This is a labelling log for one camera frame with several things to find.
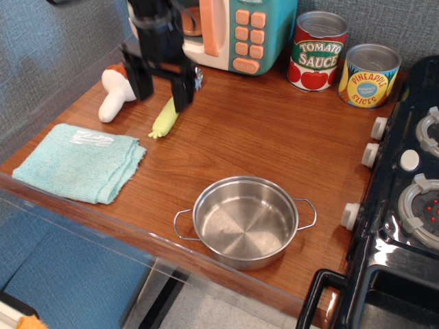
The tomato sauce can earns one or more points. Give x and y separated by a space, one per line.
318 41

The orange microwave turntable plate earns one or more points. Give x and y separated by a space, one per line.
191 21

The teal toy microwave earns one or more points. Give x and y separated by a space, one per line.
240 36

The white round stove button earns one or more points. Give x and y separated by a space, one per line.
409 160

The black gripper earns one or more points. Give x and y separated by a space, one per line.
157 25

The white stove knob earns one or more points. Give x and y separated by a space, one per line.
370 154
349 215
378 128

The light blue folded cloth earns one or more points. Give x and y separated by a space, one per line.
81 164

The stainless steel pot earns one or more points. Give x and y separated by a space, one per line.
247 222

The plush white brown mushroom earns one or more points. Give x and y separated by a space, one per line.
116 83

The spoon with green handle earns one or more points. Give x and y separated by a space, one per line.
168 115

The black toy stove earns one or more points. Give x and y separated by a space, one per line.
392 279

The pineapple slices can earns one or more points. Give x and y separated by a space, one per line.
368 75

